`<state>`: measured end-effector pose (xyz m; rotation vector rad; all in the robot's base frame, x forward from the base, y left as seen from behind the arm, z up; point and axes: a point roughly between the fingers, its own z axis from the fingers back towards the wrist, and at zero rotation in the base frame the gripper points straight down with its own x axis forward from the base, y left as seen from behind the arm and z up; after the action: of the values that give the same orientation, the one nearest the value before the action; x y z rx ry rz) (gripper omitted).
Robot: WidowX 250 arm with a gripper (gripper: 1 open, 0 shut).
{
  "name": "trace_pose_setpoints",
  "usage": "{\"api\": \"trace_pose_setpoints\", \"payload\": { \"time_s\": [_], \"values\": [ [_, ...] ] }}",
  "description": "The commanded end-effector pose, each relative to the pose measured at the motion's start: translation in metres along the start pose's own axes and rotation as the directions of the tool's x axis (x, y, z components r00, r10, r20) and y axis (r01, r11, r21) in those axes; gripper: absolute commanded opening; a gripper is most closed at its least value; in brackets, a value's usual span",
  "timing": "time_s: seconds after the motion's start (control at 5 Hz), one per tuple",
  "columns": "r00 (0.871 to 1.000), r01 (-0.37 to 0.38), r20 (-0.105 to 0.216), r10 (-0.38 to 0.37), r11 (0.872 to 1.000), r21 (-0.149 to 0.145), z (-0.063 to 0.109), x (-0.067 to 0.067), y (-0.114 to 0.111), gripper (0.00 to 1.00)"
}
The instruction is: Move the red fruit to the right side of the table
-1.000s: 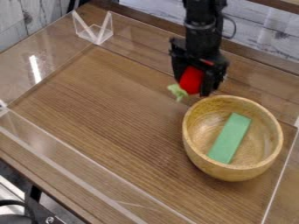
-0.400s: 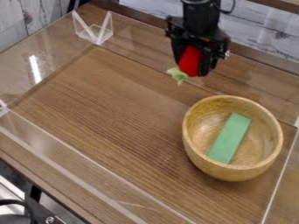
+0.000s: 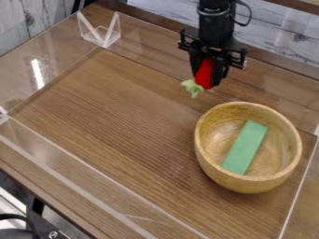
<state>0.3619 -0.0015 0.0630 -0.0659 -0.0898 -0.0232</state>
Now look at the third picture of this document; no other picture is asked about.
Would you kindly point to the red plush fruit green stem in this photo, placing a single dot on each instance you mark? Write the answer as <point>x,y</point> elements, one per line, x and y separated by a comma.
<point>200,82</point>

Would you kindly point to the clear acrylic corner bracket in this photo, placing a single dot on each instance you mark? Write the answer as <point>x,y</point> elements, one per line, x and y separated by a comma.
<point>102,36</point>

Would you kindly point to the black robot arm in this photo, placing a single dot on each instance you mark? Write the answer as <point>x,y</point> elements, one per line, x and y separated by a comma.
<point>218,22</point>

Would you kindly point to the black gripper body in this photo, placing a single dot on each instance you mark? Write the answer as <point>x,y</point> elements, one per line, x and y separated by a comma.
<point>231,49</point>

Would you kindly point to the wooden bowl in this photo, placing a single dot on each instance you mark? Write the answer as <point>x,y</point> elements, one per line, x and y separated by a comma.
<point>277,157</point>

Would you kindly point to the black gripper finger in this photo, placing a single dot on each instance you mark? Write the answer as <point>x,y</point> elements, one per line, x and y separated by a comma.
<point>220,70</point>
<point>196,56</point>

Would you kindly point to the black metal table frame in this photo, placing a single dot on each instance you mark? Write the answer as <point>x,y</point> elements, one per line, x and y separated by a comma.
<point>38,229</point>

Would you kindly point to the green rectangular block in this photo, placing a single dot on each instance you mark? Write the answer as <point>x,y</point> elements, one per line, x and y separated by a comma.
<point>244,147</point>

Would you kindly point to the clear acrylic tray wall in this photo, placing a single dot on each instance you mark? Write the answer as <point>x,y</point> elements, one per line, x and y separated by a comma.
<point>107,209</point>

